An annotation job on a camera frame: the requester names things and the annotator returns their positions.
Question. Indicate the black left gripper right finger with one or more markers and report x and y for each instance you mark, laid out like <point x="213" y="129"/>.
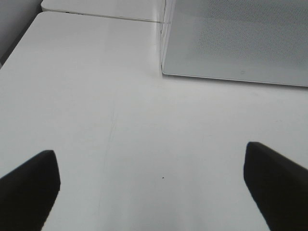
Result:
<point x="279" y="187"/>

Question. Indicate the white microwave oven body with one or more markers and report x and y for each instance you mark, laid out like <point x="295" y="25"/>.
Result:
<point x="166" y="31"/>

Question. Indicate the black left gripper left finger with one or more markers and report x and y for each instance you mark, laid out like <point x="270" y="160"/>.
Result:
<point x="28" y="193"/>

